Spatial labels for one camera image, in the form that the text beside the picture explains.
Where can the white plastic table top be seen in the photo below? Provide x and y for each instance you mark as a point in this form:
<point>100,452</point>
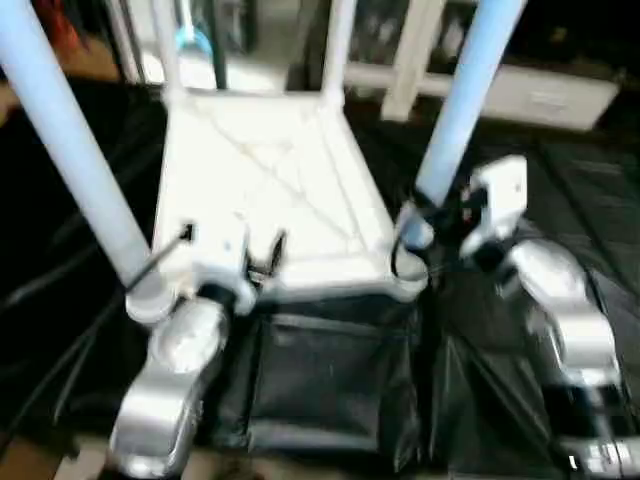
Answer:
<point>270,190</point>

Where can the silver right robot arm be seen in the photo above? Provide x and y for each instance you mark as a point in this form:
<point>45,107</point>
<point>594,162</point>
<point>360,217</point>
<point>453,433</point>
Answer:
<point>570,310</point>

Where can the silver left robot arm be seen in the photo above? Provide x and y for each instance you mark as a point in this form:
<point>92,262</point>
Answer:
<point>170,380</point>

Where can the black work mat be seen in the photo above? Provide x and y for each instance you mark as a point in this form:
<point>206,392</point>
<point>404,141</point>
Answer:
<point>330,390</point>

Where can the white glass door cabinet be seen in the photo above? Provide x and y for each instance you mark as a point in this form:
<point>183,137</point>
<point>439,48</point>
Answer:
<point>410,45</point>

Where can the teal and white mop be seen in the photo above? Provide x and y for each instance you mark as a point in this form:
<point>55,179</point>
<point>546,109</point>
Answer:
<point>192,35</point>

